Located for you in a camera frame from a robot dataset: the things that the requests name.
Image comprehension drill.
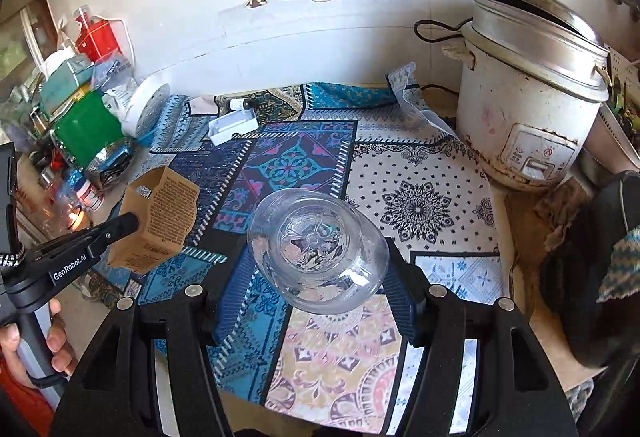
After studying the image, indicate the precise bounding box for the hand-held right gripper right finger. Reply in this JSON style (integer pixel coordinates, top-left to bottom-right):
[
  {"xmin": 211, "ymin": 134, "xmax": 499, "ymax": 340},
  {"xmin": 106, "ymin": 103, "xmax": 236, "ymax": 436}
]
[{"xmin": 382, "ymin": 237, "xmax": 583, "ymax": 437}]

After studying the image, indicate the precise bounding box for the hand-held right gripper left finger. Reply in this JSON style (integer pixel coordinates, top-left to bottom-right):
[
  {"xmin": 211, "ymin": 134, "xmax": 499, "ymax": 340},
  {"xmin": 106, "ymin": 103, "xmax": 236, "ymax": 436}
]
[{"xmin": 50, "ymin": 244, "xmax": 261, "ymax": 437}]

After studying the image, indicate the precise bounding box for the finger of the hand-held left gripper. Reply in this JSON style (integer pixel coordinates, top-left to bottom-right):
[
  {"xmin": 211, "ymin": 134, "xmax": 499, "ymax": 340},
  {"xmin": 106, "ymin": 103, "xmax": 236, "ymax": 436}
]
[{"xmin": 31, "ymin": 212, "xmax": 142, "ymax": 269}]

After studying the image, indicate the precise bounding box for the brown cardboard box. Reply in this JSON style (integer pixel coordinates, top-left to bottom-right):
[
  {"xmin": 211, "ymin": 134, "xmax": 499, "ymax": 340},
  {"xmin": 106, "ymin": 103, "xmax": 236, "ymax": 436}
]
[{"xmin": 107, "ymin": 167, "xmax": 201, "ymax": 275}]

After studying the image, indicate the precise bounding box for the person's left forearm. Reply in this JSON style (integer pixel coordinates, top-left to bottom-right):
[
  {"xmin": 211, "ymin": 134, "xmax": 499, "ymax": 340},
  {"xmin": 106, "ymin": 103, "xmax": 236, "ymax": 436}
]
[{"xmin": 0, "ymin": 364, "xmax": 55, "ymax": 437}]

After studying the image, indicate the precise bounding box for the person's left hand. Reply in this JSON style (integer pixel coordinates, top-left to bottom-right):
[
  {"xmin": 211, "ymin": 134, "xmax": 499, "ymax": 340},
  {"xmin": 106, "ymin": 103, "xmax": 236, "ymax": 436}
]
[{"xmin": 0, "ymin": 298, "xmax": 78, "ymax": 390}]

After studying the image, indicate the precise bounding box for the silver foil bag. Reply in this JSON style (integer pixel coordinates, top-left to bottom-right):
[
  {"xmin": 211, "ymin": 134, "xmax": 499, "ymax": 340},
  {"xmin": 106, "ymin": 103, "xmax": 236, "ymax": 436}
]
[{"xmin": 85, "ymin": 139, "xmax": 136, "ymax": 190}]

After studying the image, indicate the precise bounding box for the patterned patchwork cloth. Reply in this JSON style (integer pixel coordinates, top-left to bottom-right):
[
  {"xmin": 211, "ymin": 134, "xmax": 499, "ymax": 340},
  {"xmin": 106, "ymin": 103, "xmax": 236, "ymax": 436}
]
[{"xmin": 90, "ymin": 62, "xmax": 506, "ymax": 435}]

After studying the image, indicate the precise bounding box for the green container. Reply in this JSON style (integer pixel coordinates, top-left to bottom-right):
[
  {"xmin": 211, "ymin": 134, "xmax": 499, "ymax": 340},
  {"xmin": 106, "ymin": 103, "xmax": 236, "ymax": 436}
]
[{"xmin": 52, "ymin": 92, "xmax": 126, "ymax": 168}]

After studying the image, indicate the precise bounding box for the white perforated round lid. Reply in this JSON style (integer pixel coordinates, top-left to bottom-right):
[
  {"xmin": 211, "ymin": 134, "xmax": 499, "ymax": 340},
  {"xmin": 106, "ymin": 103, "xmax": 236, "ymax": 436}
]
[{"xmin": 121, "ymin": 78, "xmax": 171, "ymax": 142}]

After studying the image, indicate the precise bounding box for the teal box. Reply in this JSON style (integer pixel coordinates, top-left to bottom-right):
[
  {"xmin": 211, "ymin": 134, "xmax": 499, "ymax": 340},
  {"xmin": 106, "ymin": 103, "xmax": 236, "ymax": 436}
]
[{"xmin": 40, "ymin": 57, "xmax": 96, "ymax": 115}]

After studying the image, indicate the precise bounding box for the white plastic tray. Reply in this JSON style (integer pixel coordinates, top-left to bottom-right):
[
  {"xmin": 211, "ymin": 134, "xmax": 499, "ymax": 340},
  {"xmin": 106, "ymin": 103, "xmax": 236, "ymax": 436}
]
[{"xmin": 209, "ymin": 111, "xmax": 260, "ymax": 145}]

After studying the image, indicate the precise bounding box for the dark cloth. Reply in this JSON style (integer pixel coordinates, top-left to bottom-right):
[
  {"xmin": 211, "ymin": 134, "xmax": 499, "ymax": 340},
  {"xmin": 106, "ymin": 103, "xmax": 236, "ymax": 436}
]
[{"xmin": 540, "ymin": 171, "xmax": 640, "ymax": 368}]

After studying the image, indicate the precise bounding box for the white rice cooker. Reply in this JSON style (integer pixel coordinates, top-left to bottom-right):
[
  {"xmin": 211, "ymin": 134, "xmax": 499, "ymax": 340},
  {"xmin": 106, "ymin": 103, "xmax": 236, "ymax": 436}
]
[{"xmin": 442, "ymin": 37, "xmax": 601, "ymax": 192}]

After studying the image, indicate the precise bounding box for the red container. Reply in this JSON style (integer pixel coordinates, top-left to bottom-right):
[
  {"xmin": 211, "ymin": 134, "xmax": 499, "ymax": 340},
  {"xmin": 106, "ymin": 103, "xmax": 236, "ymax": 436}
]
[{"xmin": 74, "ymin": 9, "xmax": 123, "ymax": 62}]

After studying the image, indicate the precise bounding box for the teal knitted cloth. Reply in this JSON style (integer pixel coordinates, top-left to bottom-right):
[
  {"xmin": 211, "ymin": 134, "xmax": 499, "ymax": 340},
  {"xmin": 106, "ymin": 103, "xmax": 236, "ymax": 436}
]
[{"xmin": 597, "ymin": 224, "xmax": 640, "ymax": 303}]

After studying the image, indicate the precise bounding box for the aluminium steamer pot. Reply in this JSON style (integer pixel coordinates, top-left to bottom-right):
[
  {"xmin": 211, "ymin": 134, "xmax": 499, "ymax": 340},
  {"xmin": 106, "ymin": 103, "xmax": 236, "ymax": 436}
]
[{"xmin": 470, "ymin": 0, "xmax": 612, "ymax": 104}]

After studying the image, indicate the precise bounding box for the black power cable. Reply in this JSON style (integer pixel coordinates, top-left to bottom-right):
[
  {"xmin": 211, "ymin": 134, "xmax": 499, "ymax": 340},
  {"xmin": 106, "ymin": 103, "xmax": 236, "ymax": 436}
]
[{"xmin": 414, "ymin": 19, "xmax": 473, "ymax": 48}]

